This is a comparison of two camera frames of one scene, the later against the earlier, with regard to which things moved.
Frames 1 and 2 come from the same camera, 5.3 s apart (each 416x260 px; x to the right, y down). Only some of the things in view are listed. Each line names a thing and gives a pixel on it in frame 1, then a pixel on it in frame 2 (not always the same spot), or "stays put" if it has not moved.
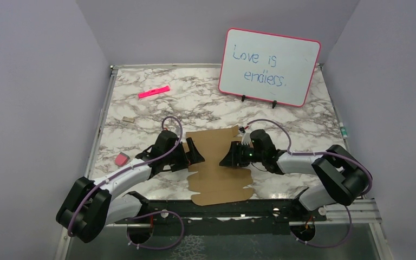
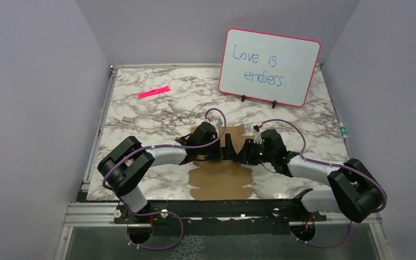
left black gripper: x=192 y=156 -> x=227 y=153
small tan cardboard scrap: x=130 y=119 stays put
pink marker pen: x=154 y=92 stays put
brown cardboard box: x=215 y=184 stays put
